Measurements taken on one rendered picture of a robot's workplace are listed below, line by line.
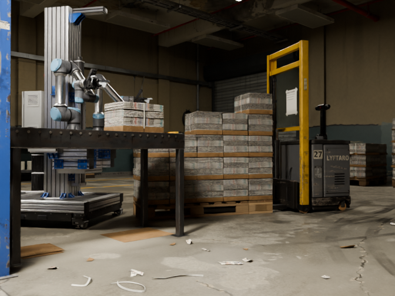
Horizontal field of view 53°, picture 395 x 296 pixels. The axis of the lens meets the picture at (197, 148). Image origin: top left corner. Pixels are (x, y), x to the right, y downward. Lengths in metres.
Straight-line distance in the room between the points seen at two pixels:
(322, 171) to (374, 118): 5.66
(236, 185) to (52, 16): 2.46
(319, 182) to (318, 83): 6.50
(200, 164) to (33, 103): 1.71
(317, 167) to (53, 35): 3.00
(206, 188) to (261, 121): 0.94
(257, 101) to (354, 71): 6.36
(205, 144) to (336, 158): 1.51
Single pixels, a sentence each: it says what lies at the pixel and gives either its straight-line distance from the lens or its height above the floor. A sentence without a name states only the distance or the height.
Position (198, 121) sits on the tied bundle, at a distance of 4.07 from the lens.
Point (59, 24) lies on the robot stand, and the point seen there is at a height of 1.85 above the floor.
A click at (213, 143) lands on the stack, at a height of 0.74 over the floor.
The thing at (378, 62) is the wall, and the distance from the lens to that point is 10.29.
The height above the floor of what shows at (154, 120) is 0.90.
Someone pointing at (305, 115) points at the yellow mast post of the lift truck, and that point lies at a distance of 4.42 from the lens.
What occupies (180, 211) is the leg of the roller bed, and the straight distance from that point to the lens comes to 3.15.
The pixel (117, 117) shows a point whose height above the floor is 0.91.
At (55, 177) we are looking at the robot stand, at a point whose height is 0.41.
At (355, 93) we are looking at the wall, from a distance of 10.42.
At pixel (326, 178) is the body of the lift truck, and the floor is 0.37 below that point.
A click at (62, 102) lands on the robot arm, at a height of 1.08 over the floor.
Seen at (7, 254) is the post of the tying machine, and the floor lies 0.12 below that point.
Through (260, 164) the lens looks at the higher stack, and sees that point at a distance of 4.34.
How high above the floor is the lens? 0.65
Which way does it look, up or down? 1 degrees up
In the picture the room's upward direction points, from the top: straight up
